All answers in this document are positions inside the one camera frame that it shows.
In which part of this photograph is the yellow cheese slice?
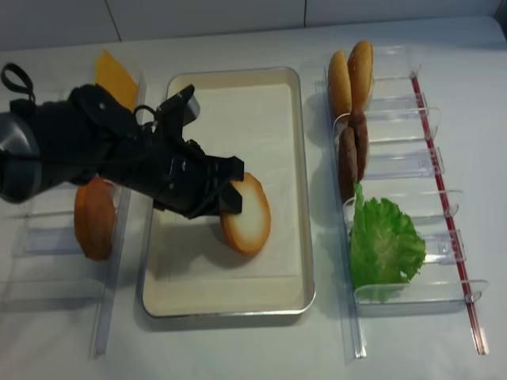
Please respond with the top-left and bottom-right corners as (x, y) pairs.
(94, 50), (138, 112)

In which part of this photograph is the front brown meat patty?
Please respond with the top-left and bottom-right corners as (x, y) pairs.
(338, 127), (357, 203)

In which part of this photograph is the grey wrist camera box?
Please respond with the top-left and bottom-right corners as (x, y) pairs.
(155, 85), (200, 134)

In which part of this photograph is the right clear acrylic rack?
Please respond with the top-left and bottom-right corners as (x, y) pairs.
(322, 46), (489, 359)

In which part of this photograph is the green lettuce leaf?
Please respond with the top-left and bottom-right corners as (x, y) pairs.
(349, 183), (426, 289)

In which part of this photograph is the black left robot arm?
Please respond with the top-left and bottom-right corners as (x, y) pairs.
(1, 63), (244, 219)

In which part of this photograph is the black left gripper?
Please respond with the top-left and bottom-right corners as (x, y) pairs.
(130, 136), (245, 219)

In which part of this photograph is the bun half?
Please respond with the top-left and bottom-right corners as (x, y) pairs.
(220, 172), (271, 256)
(327, 50), (352, 119)
(74, 177), (115, 261)
(347, 40), (373, 111)

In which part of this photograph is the cream rectangular metal tray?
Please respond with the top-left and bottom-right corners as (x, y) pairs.
(141, 67), (315, 317)

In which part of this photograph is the white paper tray liner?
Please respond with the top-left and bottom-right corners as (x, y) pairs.
(164, 85), (300, 278)

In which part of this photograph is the clear acrylic rack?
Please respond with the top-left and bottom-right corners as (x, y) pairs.
(322, 46), (489, 359)
(0, 70), (148, 347)

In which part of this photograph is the left clear acrylic rack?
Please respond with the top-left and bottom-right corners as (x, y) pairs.
(0, 70), (148, 347)

